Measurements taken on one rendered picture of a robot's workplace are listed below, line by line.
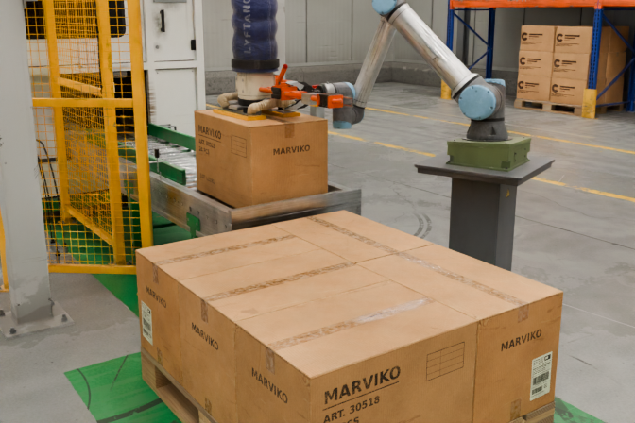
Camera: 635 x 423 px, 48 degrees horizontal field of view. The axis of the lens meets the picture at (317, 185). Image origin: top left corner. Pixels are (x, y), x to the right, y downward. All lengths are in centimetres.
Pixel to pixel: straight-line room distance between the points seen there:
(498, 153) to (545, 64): 788
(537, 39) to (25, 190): 881
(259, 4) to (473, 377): 189
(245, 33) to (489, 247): 148
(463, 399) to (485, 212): 127
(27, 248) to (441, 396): 208
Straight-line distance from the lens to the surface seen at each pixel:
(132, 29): 360
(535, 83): 1118
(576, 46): 1076
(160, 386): 292
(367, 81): 346
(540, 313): 242
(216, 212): 318
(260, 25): 333
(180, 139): 484
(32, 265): 357
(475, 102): 313
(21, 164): 345
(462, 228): 342
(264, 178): 316
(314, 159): 328
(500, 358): 234
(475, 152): 326
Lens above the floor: 143
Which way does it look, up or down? 14 degrees down
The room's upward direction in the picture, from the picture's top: straight up
